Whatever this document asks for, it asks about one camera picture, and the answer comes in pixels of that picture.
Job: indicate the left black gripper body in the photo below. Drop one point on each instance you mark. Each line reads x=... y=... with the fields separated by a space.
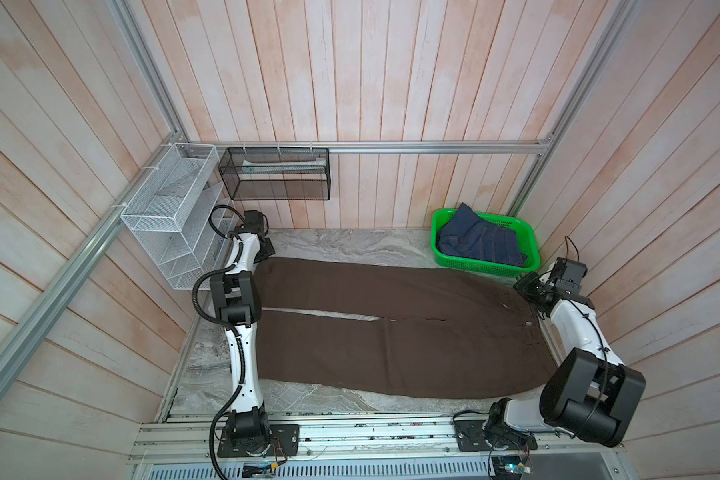
x=265 y=249

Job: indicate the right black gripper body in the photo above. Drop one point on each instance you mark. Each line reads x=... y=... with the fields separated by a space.
x=530 y=287

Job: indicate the brown corduroy trousers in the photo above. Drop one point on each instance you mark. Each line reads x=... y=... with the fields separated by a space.
x=424 y=333

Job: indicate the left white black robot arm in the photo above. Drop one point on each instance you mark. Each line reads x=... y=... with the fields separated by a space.
x=228 y=297

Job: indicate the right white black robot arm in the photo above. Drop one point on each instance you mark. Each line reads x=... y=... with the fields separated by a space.
x=593 y=395

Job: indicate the green plastic basket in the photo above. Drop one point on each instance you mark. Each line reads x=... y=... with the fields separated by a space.
x=525 y=236

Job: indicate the blue denim jeans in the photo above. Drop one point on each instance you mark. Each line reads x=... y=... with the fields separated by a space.
x=467 y=235

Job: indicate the black wire mesh basket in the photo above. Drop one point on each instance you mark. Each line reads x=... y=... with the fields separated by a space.
x=276 y=173

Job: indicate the white wire mesh shelf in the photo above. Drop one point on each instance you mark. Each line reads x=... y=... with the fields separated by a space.
x=171 y=214

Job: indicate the horizontal aluminium wall rail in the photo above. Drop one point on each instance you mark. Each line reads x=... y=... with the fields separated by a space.
x=526 y=147

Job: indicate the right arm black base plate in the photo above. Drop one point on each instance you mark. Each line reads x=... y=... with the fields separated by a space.
x=471 y=435

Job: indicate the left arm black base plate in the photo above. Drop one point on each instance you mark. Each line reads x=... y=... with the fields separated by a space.
x=281 y=440

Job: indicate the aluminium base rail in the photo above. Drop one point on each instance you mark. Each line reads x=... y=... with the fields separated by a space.
x=368 y=446

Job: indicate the right aluminium frame rail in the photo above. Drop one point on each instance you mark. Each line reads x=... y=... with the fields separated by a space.
x=616 y=27

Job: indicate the aluminium frame rail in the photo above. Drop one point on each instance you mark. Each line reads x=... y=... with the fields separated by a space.
x=80 y=121
x=616 y=27

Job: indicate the left aluminium frame rail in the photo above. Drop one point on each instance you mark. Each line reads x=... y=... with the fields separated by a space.
x=80 y=121

